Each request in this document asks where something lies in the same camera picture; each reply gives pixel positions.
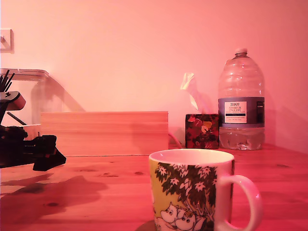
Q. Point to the yellow cartoon print mug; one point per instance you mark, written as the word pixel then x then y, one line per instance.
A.
pixel 187 192

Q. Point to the white tissue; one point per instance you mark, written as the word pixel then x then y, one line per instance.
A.
pixel 192 91

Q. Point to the rack of black kitchen tools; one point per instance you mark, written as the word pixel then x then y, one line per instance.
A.
pixel 6 81

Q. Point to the clear plastic container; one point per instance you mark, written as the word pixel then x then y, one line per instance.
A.
pixel 48 96

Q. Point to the large clear water bottle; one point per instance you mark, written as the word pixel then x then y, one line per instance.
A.
pixel 241 108

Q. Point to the dark floral tissue box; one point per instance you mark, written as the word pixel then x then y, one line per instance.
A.
pixel 202 131

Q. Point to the long pale wooden box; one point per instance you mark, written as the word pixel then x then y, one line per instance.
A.
pixel 106 133

